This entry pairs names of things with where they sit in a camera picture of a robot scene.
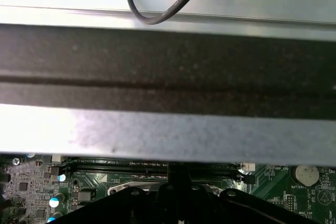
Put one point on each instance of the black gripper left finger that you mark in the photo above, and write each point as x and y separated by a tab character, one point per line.
168	203

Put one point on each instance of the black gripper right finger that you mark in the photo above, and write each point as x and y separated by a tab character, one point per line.
199	203

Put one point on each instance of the CPU socket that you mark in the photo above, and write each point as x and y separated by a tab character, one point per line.
131	185

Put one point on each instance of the black RAM slot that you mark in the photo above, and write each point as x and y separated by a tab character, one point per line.
157	175
118	167

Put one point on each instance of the green motherboard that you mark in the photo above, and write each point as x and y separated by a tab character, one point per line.
265	182

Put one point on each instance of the silver capacitor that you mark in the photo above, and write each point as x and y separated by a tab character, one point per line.
55	201
62	177

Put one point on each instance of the silver coin battery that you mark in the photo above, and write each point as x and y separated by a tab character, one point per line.
307	175

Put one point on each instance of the grey PC case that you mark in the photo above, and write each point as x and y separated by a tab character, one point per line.
168	64

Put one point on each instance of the silver motherboard screw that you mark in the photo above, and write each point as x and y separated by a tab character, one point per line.
16	161

